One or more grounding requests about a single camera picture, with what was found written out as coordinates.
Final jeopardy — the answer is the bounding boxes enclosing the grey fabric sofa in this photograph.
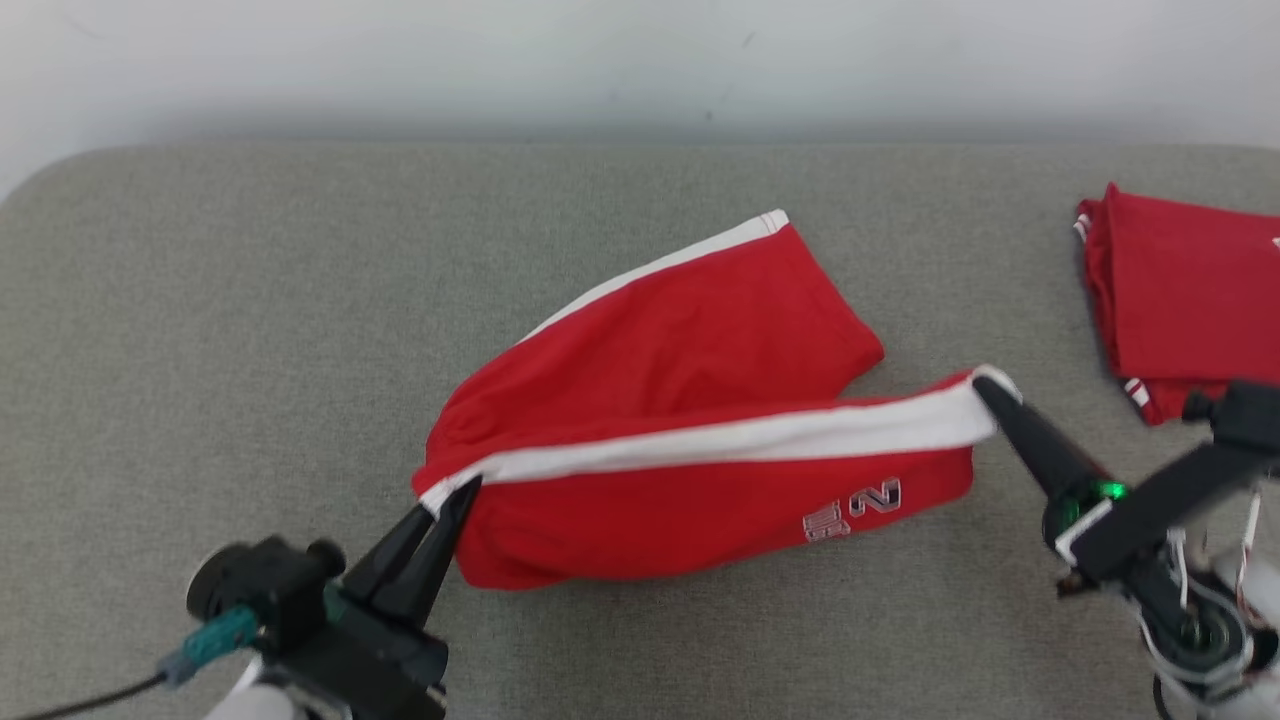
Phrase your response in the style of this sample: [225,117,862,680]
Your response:
[0,142,1280,720]

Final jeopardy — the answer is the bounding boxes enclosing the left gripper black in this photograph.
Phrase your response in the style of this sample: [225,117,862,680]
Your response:
[270,475,485,720]

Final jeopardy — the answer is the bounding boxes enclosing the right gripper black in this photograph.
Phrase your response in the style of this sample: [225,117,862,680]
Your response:
[971,375,1280,591]

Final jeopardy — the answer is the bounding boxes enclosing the red shorts with white stripe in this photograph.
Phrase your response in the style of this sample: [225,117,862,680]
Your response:
[411,208,1023,592]

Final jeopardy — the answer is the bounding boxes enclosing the red shirt with white sleeves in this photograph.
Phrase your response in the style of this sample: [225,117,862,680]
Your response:
[1074,182,1280,427]

